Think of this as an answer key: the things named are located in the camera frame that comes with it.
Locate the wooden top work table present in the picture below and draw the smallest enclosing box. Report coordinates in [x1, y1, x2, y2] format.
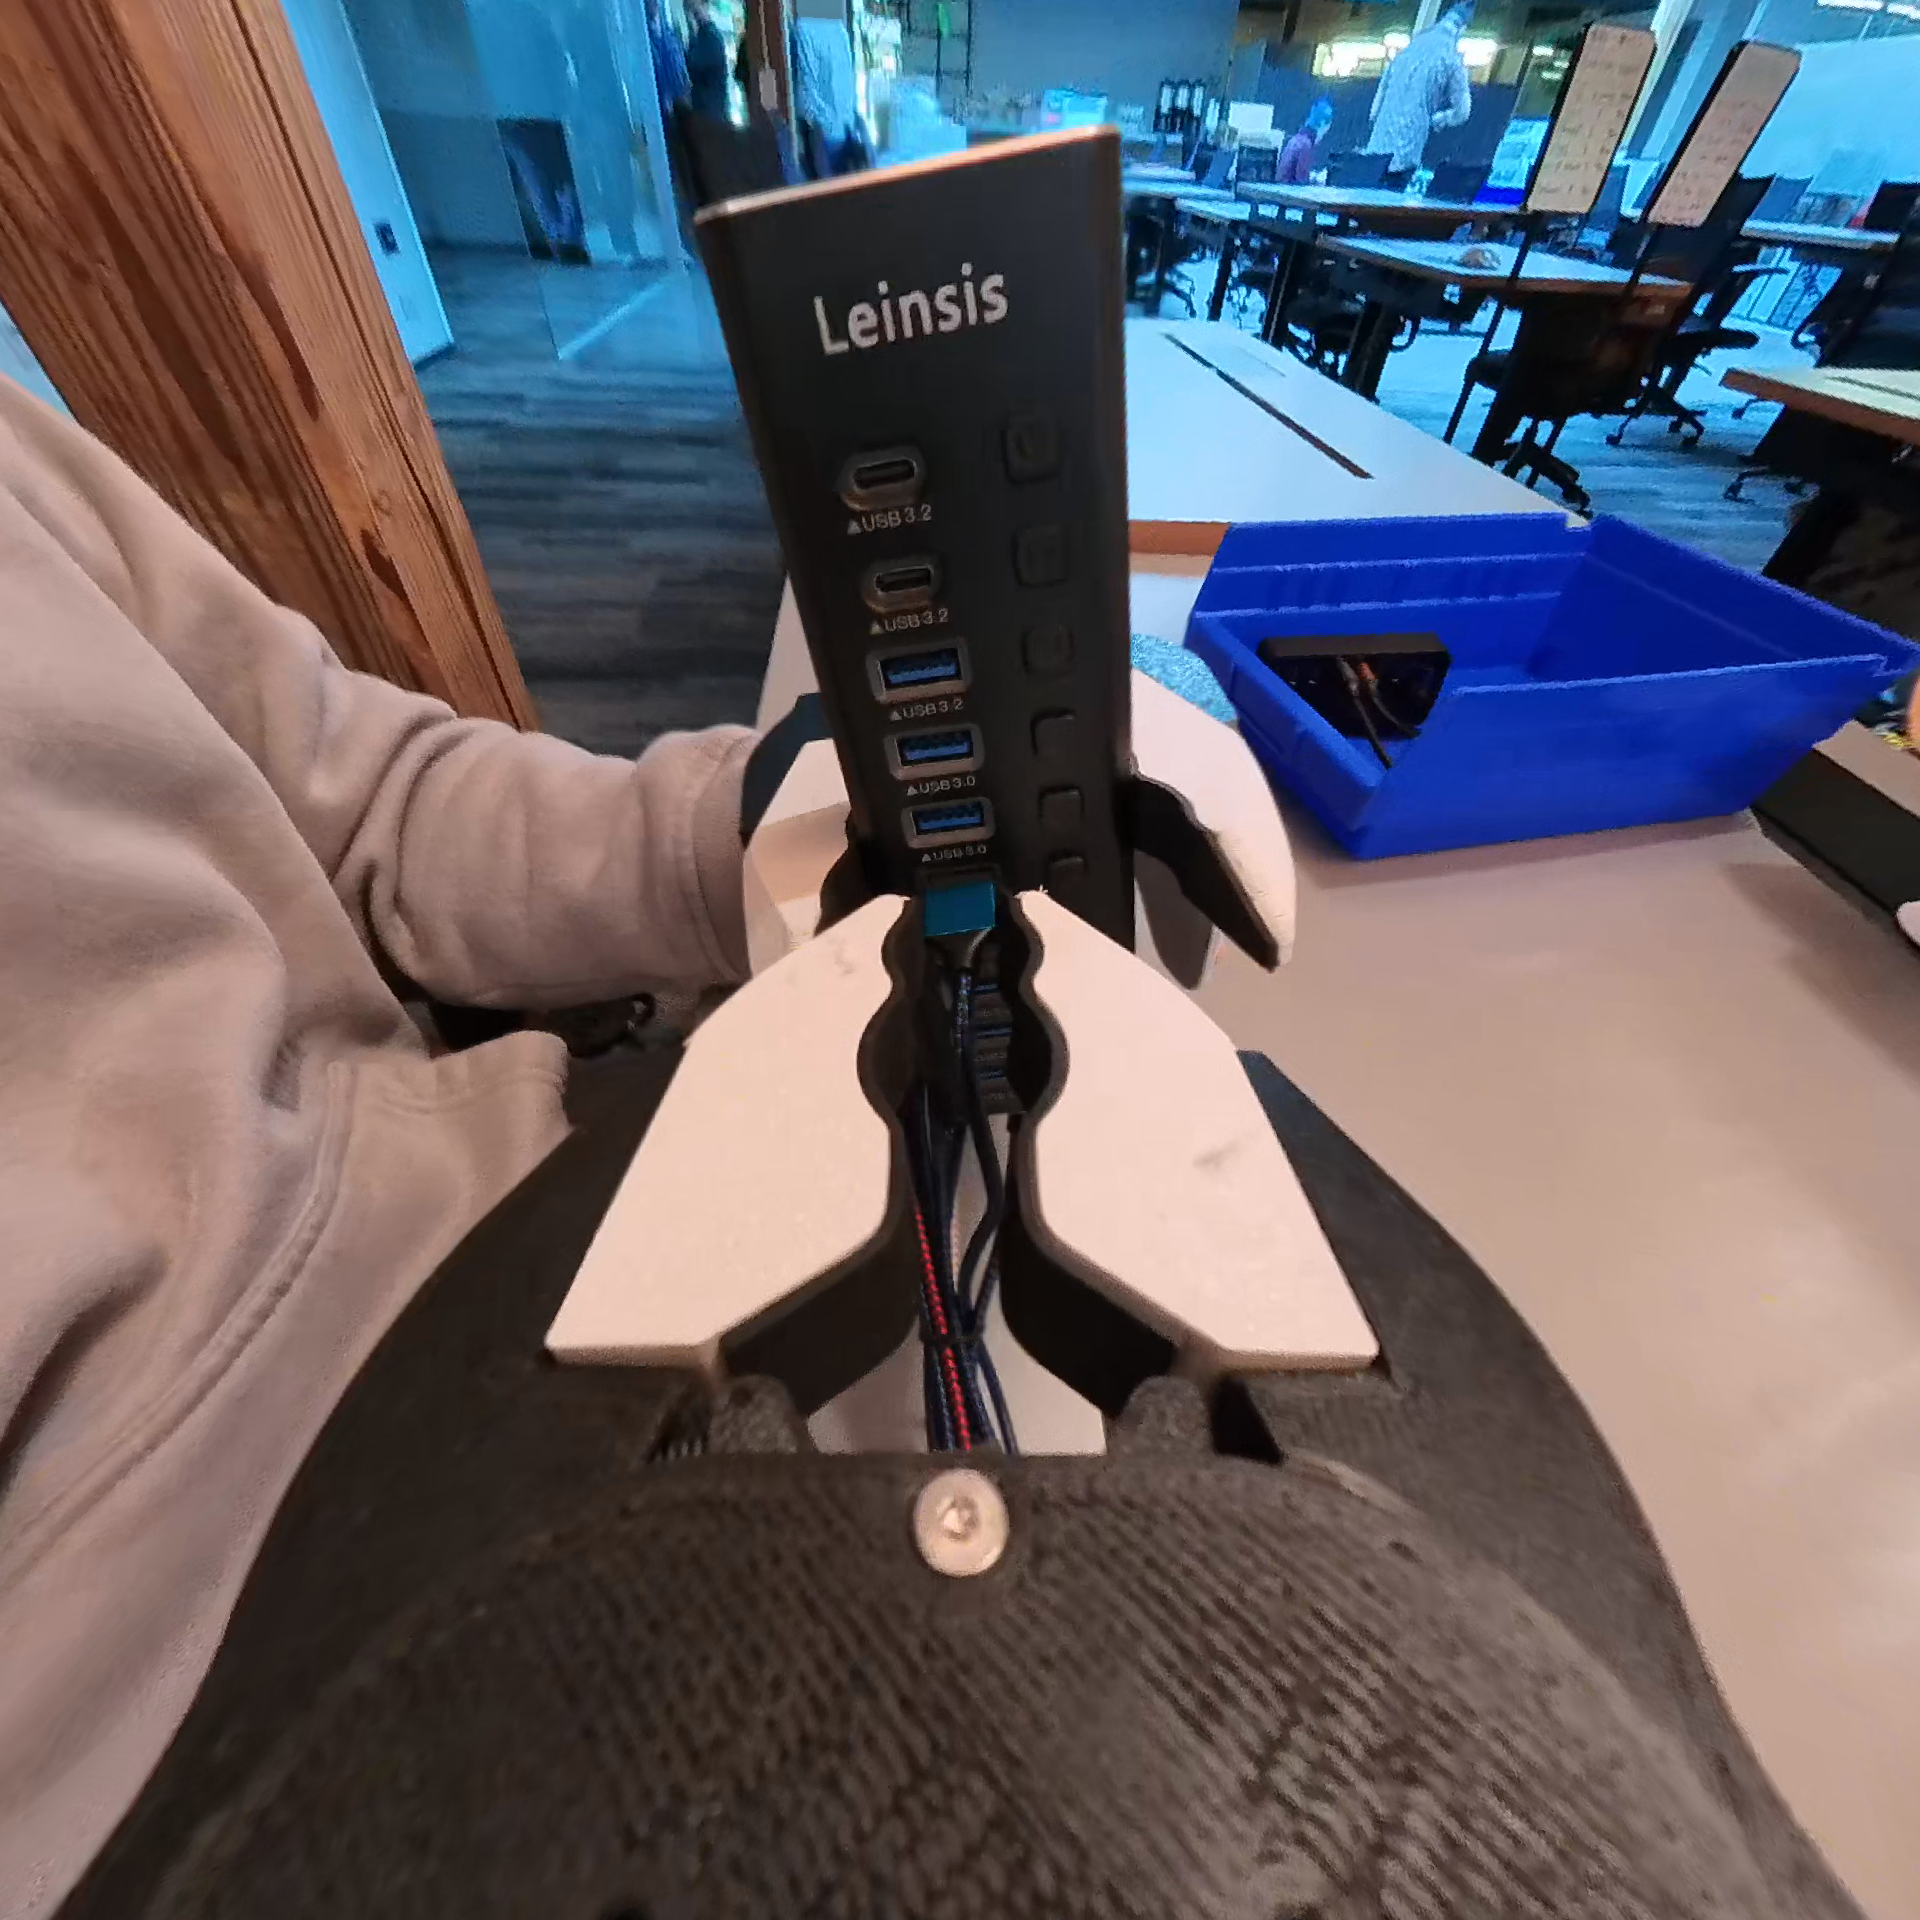
[1317, 232, 1695, 408]
[1233, 179, 1531, 347]
[1722, 363, 1920, 497]

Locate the black USB hub silver trim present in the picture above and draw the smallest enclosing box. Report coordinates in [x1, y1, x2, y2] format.
[693, 126, 1142, 958]

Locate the wooden post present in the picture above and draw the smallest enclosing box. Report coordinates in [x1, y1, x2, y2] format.
[0, 0, 541, 734]

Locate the grey desk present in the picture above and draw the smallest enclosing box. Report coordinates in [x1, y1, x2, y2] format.
[751, 553, 1920, 1877]

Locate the blue plastic bin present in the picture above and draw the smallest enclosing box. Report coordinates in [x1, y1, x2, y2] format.
[1185, 512, 1920, 864]

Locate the black office chair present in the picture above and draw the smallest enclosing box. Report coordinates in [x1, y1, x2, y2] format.
[1446, 172, 1777, 516]
[1612, 179, 1920, 451]

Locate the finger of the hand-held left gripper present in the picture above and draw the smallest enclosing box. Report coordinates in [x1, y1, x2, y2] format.
[1124, 666, 1302, 996]
[742, 741, 877, 980]

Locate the tan sign board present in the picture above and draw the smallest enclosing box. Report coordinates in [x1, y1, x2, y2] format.
[1646, 40, 1804, 232]
[1524, 20, 1659, 218]

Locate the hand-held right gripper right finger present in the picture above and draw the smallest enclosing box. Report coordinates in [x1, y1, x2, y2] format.
[997, 884, 1382, 1419]

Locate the blue braided cable teal plug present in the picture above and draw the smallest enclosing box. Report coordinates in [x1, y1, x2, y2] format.
[913, 875, 1039, 1453]

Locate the person's grey hoodie torso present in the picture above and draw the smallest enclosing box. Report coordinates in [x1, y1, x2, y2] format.
[0, 959, 603, 1920]

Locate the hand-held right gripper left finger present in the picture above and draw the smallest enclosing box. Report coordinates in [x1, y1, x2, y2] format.
[543, 892, 920, 1419]

